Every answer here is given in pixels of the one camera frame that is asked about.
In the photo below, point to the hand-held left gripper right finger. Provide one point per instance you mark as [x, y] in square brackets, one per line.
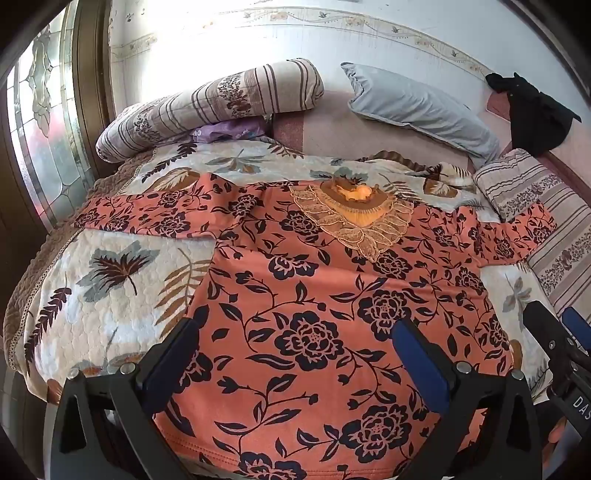
[420, 364]

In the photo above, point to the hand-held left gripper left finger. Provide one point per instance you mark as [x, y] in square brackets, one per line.
[161, 381]

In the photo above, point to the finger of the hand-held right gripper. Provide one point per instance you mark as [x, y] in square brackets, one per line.
[578, 325]
[540, 325]

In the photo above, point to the orange floral shirt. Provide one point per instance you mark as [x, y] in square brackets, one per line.
[300, 300]

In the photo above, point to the person's right hand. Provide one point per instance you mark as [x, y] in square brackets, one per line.
[551, 438]

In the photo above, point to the leaf print bedspread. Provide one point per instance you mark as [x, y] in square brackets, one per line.
[115, 277]

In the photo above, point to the striped floral flat pillow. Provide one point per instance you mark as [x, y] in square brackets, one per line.
[554, 207]

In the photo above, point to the black garment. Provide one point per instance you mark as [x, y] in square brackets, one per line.
[535, 120]

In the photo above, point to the grey pillow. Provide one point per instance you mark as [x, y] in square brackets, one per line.
[415, 106]

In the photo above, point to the pink bed sheet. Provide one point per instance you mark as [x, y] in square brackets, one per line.
[323, 131]

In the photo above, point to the purple cloth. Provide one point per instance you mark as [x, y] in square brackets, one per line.
[221, 131]

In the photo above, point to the stained glass window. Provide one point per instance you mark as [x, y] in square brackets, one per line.
[51, 138]

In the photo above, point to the striped floral bolster pillow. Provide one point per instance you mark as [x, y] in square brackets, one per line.
[207, 106]

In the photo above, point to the brown wooden window frame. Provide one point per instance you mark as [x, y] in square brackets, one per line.
[92, 69]

